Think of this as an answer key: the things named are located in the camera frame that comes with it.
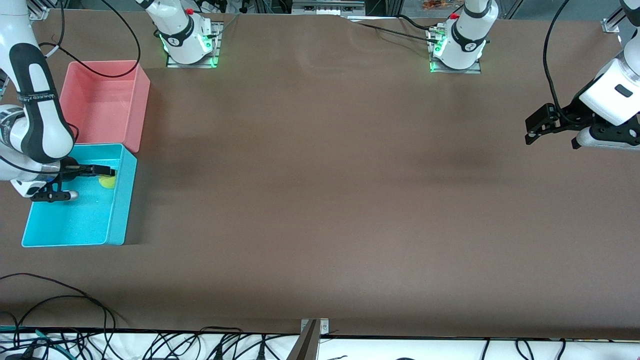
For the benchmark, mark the silver table edge bracket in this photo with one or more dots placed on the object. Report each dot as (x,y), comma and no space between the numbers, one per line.
(324,327)

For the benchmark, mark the aluminium frame profile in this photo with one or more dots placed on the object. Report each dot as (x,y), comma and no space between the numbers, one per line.
(39,9)
(614,22)

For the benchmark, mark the dark support beam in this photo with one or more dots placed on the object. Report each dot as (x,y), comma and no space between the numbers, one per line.
(307,345)

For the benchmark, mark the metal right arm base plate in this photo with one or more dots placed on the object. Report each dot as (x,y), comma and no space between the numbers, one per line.
(218,50)

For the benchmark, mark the black left camera bracket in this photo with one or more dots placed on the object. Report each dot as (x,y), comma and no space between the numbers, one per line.
(615,131)

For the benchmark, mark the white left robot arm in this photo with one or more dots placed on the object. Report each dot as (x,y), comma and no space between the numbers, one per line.
(467,40)

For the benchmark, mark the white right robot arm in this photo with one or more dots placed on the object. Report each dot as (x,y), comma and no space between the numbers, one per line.
(40,110)

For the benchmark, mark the pink plastic bin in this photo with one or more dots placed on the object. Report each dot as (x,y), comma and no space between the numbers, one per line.
(105,105)

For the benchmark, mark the black camera bracket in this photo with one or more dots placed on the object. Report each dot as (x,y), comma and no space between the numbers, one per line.
(615,131)
(47,195)

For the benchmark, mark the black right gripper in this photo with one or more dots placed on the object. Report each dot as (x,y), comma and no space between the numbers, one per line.
(75,169)

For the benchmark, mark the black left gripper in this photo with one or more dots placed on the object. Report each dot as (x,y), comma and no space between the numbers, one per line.
(571,113)

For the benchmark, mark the yellow-green tennis ball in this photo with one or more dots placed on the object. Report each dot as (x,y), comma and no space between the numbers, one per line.
(107,182)

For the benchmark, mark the blue plastic bin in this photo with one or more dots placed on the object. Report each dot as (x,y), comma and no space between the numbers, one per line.
(80,220)

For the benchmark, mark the orange background items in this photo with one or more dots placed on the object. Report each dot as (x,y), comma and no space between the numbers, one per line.
(435,5)

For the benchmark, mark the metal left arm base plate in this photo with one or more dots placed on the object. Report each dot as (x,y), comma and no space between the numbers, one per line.
(472,70)

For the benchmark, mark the black right camera bracket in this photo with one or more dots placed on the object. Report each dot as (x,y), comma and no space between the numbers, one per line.
(47,195)

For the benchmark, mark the silver metal rail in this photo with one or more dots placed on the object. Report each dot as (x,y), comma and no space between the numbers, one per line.
(327,6)

